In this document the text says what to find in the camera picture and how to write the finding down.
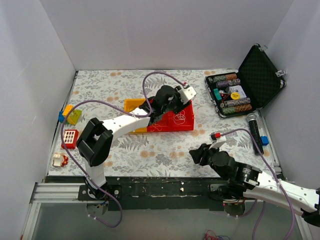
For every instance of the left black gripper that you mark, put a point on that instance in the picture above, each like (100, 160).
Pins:
(178, 100)

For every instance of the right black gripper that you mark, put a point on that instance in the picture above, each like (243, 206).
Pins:
(204, 153)

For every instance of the red plastic bin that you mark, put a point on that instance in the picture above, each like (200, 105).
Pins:
(161, 126)
(183, 121)

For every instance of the yellow plastic bin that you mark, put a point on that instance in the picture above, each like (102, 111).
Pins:
(129, 105)

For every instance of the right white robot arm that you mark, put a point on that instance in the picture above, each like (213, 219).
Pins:
(244, 180)

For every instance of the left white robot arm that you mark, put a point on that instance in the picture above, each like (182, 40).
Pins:
(95, 142)

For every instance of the black microphone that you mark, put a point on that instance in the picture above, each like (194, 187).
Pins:
(254, 130)

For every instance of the small blue toy block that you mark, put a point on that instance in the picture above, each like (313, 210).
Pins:
(264, 140)

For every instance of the floral table mat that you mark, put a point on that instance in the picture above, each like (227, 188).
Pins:
(101, 94)

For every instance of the black poker chip case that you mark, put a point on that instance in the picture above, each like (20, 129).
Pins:
(255, 83)

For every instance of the yellow green blue block stack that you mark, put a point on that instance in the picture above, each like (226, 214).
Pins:
(72, 117)

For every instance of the red white window block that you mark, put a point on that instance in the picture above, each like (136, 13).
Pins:
(70, 137)

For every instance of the small red white toy block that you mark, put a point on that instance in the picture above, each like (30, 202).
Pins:
(59, 160)

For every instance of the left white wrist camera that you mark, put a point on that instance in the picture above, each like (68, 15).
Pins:
(187, 93)

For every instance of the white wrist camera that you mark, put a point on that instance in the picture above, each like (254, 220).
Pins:
(218, 140)
(187, 93)

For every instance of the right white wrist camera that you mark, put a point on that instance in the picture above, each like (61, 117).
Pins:
(218, 140)

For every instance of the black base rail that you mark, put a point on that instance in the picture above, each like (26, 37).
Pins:
(173, 193)

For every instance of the aluminium frame rail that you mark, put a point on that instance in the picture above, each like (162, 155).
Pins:
(43, 193)

